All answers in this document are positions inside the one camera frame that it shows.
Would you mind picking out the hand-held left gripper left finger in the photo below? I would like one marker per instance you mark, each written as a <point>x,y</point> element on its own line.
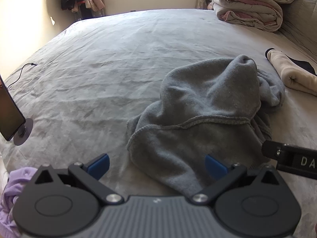
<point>99,165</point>

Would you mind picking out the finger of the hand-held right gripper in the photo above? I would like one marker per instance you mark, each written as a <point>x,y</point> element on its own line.
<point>271,150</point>

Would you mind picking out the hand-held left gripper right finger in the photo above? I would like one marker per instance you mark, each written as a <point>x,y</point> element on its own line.
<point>213,166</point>

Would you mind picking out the grey sweatshirt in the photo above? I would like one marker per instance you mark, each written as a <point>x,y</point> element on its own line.
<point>198,129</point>

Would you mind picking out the folded beige black garment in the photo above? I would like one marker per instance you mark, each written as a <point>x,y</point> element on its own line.
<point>294,74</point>

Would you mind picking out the round grey phone stand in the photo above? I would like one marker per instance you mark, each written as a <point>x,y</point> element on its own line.
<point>24,131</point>

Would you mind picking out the purple cloth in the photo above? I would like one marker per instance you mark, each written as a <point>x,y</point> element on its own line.
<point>11,191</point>

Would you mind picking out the bed with grey sheet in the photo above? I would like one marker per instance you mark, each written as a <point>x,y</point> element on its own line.
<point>111,67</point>

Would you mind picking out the black smartphone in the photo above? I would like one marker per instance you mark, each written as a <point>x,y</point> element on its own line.
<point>8,111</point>

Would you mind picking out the quilted grey headboard cover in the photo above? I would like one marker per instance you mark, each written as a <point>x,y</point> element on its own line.
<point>302,17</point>

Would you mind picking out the folded grey pink quilt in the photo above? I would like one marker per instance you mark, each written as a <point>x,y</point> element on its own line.
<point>247,7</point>

